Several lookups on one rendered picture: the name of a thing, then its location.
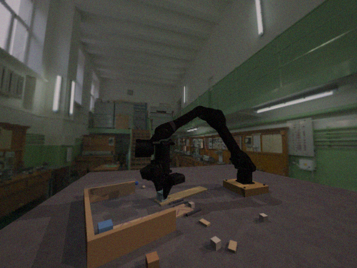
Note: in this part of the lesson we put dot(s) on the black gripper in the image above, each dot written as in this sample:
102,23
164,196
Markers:
166,180

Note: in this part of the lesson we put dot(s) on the tan strip with green crosshatch pattern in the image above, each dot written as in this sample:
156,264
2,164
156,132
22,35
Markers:
186,193

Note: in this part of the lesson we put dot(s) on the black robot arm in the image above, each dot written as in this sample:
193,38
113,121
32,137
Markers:
216,119

